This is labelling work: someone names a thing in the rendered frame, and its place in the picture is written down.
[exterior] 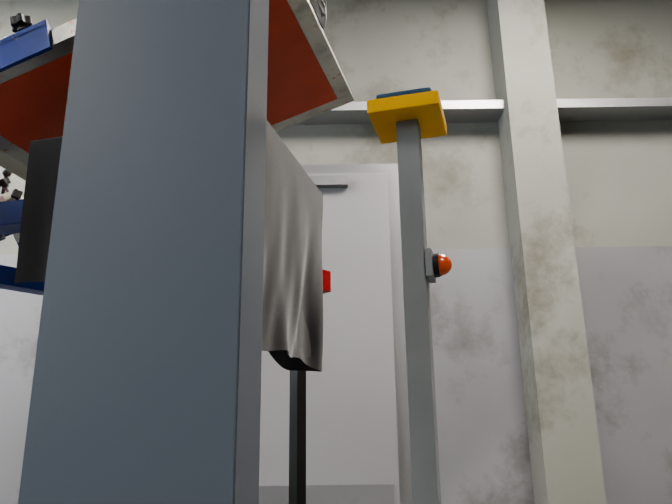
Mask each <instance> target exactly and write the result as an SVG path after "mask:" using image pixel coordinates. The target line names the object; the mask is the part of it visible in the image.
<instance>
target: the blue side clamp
mask: <svg viewBox="0 0 672 504"><path fill-rule="evenodd" d="M52 29H53V28H52V27H51V26H50V25H49V22H48V21H47V20H46V19H45V20H42V21H40V22H38V23H36V24H34V25H31V26H29V27H27V28H25V29H23V30H20V31H18V32H16V33H14V34H12V35H9V36H7V37H5V38H3V39H0V72H3V71H5V70H7V69H9V68H12V67H14V66H16V65H18V64H21V63H23V62H25V61H27V60H30V59H32V58H34V57H36V56H39V55H41V54H43V53H45V52H48V51H50V50H52V49H53V47H52V40H51V34H50V30H52Z"/></svg>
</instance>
